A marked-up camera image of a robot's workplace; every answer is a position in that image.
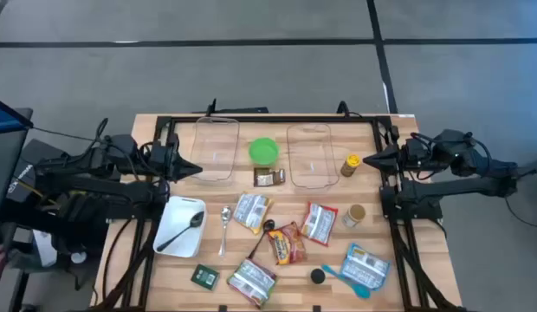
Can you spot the yellow-lid spice jar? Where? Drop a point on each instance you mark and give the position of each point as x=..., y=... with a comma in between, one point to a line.
x=351, y=164

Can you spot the teal plastic spoon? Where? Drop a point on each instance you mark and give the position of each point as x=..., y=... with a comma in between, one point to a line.
x=359, y=291

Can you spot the green cardboard box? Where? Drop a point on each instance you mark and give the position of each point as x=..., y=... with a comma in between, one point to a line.
x=205, y=277

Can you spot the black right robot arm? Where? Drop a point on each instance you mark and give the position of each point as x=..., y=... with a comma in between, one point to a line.
x=446, y=186

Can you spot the green-edged ramen noodle packet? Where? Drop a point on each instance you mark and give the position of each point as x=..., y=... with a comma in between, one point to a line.
x=251, y=281

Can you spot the black case white lettering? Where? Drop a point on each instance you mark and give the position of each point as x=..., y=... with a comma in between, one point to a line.
x=23, y=177

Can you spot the yellow-edged ramen noodle packet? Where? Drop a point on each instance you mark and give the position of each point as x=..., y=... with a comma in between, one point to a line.
x=251, y=210

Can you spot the tan-lid spice jar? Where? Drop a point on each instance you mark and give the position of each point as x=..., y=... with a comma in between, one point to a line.
x=355, y=214

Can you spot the white plastic bin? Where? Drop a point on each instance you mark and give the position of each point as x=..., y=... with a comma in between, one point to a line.
x=177, y=212

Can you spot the green plastic bowl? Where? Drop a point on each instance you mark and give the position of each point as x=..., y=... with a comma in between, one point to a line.
x=263, y=151

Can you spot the white paper sheet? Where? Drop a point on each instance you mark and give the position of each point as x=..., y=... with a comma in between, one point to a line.
x=45, y=249

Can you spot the black computer monitor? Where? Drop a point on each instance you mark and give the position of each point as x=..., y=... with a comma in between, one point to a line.
x=4, y=151

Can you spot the black mount bracket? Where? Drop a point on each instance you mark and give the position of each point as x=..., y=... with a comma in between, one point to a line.
x=242, y=110

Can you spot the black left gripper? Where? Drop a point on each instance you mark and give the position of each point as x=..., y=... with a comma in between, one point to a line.
x=164, y=162

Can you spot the blue ramen noodle packet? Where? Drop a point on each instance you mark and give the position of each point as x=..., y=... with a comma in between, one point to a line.
x=364, y=266

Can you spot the red-edged ramen noodle packet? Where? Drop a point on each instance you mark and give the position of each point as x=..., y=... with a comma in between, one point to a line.
x=318, y=223

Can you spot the black-lid spice jar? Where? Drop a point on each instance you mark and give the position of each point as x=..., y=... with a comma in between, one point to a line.
x=317, y=276

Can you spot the small brown snack packet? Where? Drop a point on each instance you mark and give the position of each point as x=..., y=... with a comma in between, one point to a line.
x=268, y=177

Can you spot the red and yellow ramen packet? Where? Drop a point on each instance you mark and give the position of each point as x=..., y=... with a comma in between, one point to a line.
x=288, y=245

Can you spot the clear plastic bin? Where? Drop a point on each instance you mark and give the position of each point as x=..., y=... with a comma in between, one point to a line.
x=312, y=156
x=214, y=147

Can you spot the white round cap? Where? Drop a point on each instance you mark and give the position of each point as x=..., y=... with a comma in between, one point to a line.
x=78, y=257

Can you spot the silver metal spoon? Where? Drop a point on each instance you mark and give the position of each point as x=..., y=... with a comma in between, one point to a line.
x=225, y=213

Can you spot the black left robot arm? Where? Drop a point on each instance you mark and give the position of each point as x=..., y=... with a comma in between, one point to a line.
x=121, y=190

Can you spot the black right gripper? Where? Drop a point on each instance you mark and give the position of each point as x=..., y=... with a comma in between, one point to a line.
x=410, y=157

